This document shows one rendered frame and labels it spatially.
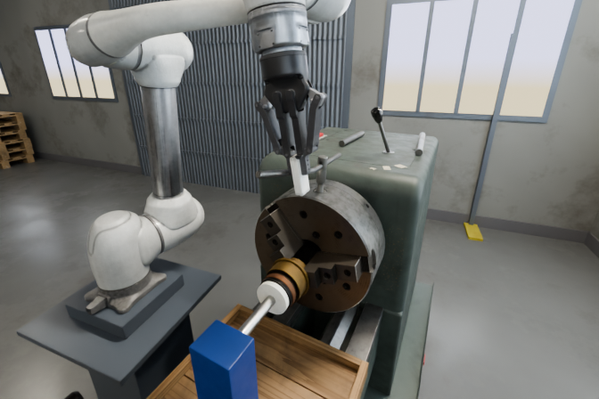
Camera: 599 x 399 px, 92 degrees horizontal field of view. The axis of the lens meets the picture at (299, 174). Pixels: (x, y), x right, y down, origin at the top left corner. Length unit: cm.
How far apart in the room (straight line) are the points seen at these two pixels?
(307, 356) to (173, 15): 79
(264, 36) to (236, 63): 312
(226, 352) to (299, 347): 31
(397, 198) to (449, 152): 248
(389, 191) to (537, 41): 260
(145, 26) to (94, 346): 89
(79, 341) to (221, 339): 71
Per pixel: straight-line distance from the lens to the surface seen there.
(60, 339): 121
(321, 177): 65
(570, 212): 364
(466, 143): 320
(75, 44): 90
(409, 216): 76
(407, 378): 122
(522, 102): 321
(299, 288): 62
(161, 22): 71
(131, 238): 104
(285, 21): 46
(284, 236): 67
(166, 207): 109
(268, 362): 77
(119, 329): 109
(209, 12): 69
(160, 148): 103
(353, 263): 64
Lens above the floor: 150
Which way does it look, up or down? 20 degrees down
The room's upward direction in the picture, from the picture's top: straight up
